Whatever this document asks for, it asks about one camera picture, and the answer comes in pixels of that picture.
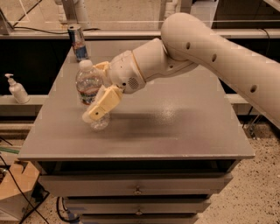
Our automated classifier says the cardboard box on floor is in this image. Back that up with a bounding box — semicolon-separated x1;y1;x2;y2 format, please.
0;161;39;221

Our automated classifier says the black cable on floor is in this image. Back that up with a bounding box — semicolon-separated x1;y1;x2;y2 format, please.
0;154;51;224

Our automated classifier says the clear plastic water bottle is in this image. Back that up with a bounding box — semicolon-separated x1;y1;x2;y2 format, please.
75;59;110;131

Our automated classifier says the upright red bull can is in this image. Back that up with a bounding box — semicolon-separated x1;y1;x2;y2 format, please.
67;24;88;61

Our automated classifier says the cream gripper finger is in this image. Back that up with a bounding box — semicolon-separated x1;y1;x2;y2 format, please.
94;61;109;73
82;85;123;123

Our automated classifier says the grey drawer cabinet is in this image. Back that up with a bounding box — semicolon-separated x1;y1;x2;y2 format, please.
17;38;256;224

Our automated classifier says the black cable on shelf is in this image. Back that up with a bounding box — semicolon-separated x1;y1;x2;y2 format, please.
12;26;102;35

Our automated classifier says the white pump soap bottle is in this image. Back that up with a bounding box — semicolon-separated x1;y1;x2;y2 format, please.
5;73;30;104

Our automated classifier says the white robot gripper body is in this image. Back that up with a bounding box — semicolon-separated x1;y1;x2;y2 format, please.
107;51;146;94

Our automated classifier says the top drawer knob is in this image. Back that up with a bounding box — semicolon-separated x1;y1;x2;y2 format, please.
134;187;143;195

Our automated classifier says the grey metal shelf rail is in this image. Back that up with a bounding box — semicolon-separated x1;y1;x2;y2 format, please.
0;28;280;40

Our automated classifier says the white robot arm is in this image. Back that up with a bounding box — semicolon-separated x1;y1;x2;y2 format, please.
82;13;280;128

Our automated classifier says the drawer knob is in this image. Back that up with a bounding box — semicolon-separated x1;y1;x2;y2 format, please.
135;209;144;216
134;187;143;195

